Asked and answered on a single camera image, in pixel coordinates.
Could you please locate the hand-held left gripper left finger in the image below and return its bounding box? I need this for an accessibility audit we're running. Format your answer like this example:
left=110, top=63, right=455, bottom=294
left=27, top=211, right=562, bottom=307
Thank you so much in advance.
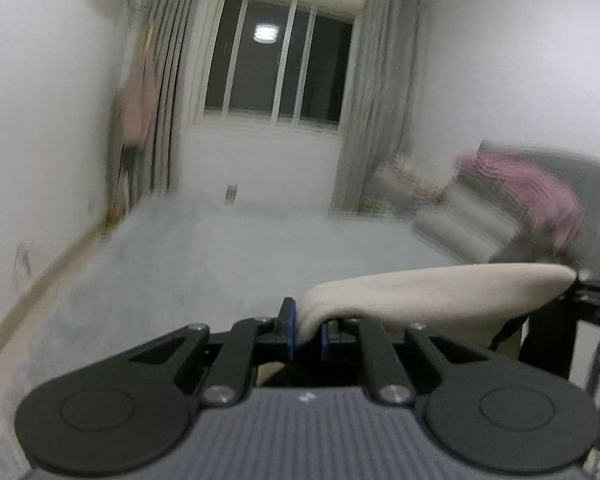
left=129, top=298, right=297, bottom=405

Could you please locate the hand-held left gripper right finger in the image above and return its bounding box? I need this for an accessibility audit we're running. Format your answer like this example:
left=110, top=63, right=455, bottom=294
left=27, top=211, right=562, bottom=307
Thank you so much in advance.
left=321, top=319, right=486, bottom=405

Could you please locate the cream black-sleeved bear shirt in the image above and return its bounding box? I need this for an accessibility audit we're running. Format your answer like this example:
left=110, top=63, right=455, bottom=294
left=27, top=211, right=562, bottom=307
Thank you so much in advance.
left=257, top=262, right=581, bottom=391

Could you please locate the grey bed blanket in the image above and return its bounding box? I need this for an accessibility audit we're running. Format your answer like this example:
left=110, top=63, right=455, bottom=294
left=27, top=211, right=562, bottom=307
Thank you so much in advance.
left=0, top=192, right=486, bottom=480

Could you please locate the grey padded headboard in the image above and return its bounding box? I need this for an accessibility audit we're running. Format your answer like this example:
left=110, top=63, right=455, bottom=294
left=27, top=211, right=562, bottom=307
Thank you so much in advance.
left=480, top=140, right=600, bottom=281

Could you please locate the pink pillow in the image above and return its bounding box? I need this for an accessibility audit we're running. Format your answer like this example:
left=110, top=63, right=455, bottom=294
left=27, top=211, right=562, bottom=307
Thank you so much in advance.
left=455, top=150, right=586, bottom=251

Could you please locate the grey folded quilt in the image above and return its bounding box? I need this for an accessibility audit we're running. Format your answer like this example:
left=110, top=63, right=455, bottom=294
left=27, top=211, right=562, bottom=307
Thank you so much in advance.
left=412, top=180, right=531, bottom=263

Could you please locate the floral cloth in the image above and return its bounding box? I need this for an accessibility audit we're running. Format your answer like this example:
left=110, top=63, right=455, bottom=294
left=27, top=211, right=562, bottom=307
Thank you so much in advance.
left=395, top=155, right=446, bottom=201

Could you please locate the grey star curtain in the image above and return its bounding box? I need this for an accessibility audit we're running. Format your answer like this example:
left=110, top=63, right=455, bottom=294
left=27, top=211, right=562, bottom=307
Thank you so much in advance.
left=130, top=0, right=211, bottom=201
left=330, top=0, right=423, bottom=216

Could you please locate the pink hanging garment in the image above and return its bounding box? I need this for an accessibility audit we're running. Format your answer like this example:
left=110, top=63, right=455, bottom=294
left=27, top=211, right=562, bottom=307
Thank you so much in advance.
left=112, top=25, right=161, bottom=151

